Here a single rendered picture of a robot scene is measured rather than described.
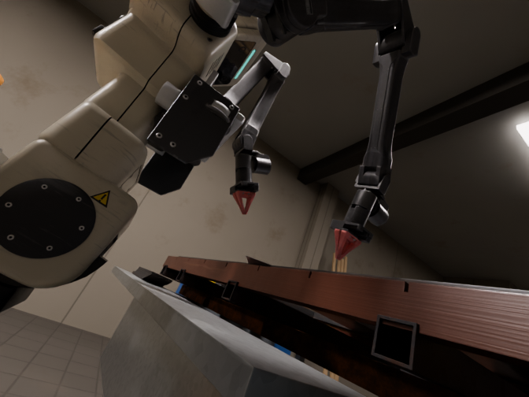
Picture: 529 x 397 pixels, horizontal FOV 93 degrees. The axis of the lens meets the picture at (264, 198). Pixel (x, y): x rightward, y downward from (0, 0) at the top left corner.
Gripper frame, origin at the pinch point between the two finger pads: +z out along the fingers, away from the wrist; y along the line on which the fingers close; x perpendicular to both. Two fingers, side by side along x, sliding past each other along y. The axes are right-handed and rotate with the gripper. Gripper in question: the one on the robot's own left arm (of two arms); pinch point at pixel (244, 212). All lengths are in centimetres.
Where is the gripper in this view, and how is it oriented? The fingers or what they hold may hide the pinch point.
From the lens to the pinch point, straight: 84.0
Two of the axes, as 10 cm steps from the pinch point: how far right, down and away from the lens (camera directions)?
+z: 0.4, 9.8, -2.1
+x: -8.6, -0.7, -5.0
